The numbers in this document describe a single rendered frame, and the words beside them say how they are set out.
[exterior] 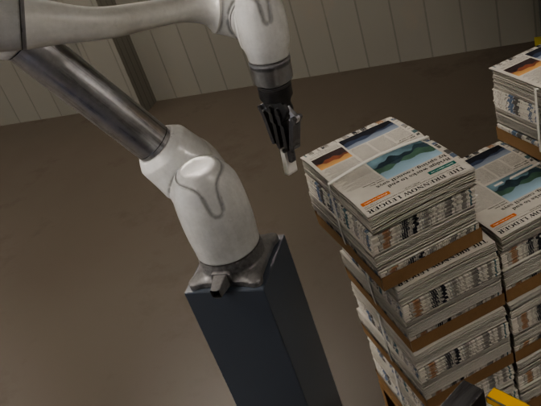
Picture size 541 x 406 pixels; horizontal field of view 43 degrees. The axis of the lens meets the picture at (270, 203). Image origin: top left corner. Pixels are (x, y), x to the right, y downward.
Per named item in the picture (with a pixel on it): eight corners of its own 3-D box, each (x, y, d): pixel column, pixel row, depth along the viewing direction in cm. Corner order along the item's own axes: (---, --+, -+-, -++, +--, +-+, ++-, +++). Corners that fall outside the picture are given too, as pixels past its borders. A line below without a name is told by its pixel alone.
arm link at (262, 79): (270, 45, 151) (274, 69, 154) (239, 61, 146) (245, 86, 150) (298, 52, 144) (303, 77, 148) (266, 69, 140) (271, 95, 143)
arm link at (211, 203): (204, 276, 151) (168, 196, 139) (186, 237, 166) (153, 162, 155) (270, 247, 153) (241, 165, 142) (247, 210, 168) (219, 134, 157)
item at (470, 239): (352, 258, 176) (348, 246, 174) (446, 211, 181) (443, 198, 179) (384, 292, 163) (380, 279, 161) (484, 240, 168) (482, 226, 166)
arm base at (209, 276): (182, 302, 155) (174, 283, 152) (212, 241, 172) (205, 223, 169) (256, 300, 148) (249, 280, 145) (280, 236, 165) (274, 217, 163)
